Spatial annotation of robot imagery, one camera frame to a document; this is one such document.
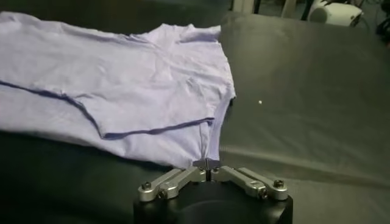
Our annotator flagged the round white robot base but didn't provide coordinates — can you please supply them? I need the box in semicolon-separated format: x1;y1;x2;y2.
307;0;364;27

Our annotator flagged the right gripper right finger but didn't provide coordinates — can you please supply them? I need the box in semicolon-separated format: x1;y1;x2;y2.
208;158;289;201

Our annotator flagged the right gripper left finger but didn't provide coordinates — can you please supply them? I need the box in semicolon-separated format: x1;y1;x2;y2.
138;158;210;203

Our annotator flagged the lavender t-shirt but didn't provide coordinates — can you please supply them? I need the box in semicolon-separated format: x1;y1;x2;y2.
0;11;237;170

